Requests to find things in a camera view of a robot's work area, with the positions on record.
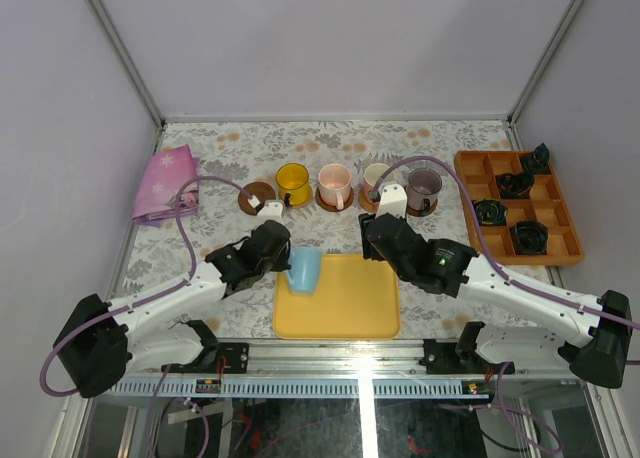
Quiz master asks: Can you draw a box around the white mug blue handle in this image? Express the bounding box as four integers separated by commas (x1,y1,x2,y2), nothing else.
284,247,323,296

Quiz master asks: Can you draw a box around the purple glass cup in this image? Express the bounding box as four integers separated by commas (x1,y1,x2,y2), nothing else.
406,168,442,193

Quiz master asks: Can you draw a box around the yellow glass cup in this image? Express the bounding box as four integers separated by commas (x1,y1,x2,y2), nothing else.
276,163,311,193

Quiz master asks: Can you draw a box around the white mug pink handle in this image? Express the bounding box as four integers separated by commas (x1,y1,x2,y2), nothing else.
363,163,390,204

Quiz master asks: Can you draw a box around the pink ceramic mug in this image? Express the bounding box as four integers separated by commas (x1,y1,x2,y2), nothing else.
318,163,352,211

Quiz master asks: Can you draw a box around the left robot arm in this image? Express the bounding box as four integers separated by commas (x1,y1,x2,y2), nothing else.
53,220,291,398

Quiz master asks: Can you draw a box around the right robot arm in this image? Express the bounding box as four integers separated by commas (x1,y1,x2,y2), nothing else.
358,213,638,389

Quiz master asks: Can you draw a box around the dark wooden coaster far right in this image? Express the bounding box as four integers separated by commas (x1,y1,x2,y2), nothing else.
405,184,439,216

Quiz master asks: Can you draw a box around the dark wooden coaster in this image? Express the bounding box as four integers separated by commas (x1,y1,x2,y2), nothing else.
237,181,276,216
405,184,439,216
315,188,354,213

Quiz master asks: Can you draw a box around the dark wooden coaster far left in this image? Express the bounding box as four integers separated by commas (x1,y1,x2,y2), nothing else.
237,181,276,216

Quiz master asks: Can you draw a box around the light woven coaster left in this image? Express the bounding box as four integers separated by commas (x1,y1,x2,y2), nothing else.
279,186,312,208

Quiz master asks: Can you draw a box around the light woven coaster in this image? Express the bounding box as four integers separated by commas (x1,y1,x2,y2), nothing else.
279,186,312,208
358,188,378,214

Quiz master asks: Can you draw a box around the light woven coaster right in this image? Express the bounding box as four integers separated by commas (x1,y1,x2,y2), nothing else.
358,188,378,214

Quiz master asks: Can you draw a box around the dark wooden coaster middle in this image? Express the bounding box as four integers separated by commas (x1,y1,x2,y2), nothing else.
315,188,354,213

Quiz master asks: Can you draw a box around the black rolled item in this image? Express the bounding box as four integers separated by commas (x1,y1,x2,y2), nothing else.
509,220,549,255
495,172,535,199
473,199,508,227
520,143,551,175

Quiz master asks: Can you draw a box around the floral table cloth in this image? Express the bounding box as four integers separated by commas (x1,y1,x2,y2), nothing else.
111,120,536,339

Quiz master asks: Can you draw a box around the yellow plastic tray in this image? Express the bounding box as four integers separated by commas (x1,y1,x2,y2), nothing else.
272,254,401,340

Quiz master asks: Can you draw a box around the black rolled item bottom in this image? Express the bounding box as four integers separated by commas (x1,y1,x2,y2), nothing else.
509,220,549,255

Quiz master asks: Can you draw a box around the orange compartment organizer box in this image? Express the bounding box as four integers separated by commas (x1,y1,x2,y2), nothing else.
454,151,584,266

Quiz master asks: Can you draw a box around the purple folded cloth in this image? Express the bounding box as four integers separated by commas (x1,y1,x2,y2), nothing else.
132,145,199,227

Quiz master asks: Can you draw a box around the black rolled item top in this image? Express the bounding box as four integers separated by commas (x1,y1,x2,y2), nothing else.
520,143,551,175

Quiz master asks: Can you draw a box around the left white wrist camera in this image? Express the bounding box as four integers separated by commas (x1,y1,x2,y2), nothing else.
248,195,285,224

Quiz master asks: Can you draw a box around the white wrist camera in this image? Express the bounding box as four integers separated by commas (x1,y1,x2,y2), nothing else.
370,182,407,219
248,195,285,224

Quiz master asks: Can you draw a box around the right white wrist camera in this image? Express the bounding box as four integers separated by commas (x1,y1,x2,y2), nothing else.
370,182,407,219

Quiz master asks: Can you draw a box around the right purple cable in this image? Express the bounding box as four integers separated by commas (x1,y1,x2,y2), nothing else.
370,155,640,454

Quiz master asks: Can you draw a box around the purple cable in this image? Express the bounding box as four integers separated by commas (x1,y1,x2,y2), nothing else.
370,155,640,454
38,175,261,458

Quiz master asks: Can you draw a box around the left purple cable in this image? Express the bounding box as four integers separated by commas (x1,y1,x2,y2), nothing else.
38,175,261,458

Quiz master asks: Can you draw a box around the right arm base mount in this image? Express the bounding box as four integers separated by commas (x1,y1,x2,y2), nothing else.
418,321,516,375

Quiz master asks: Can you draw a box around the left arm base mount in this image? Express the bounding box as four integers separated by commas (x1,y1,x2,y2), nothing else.
168,320,249,375

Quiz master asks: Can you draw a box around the aluminium front rail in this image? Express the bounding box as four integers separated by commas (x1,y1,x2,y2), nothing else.
109,340,576,379

